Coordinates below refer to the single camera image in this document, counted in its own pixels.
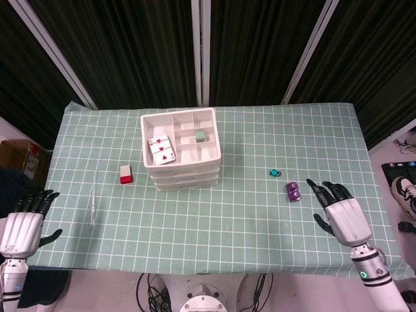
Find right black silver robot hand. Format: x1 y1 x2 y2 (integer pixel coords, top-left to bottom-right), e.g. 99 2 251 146
306 178 374 251

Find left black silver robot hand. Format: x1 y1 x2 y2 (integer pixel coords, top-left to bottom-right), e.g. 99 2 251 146
0 190 63 261

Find clear plastic drawer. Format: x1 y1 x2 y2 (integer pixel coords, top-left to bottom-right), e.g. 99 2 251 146
148 168 221 179
151 177 220 187
154 184 218 194

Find grey round robot base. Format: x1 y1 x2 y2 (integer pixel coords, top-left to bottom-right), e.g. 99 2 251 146
178 282 233 312

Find brown cardboard box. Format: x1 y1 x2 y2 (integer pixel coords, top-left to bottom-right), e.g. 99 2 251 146
0 139 51 183

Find white drawer organizer box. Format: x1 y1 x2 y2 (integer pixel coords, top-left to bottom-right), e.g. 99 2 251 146
140 107 224 194

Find white black sneaker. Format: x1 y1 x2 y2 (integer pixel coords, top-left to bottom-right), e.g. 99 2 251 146
391 176 416 220

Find purple toy brick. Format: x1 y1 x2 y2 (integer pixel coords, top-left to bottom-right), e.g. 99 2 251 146
285 181 302 203

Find black device with coloured buttons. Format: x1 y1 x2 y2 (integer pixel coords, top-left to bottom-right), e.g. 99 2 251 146
380 161 416 196

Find white shoes pair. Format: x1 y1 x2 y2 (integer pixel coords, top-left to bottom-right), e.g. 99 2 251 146
393 138 416 155

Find red and white block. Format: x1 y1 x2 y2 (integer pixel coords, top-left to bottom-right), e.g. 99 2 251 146
119 164 135 186

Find green checked tablecloth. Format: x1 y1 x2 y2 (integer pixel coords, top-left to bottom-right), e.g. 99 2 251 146
30 101 414 280

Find black pleated curtain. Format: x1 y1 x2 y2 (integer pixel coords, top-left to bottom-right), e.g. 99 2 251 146
209 0 326 107
27 0 202 111
0 0 86 151
288 0 416 151

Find hearts playing cards stack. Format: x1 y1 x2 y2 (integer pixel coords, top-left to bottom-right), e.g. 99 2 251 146
148 133 178 166

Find white metal frame post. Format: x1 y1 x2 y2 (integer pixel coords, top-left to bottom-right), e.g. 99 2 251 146
8 0 99 111
368 118 416 152
280 0 341 105
190 0 212 107

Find black cable bundle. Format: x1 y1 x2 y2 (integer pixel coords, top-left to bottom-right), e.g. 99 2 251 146
245 272 274 312
135 272 172 312

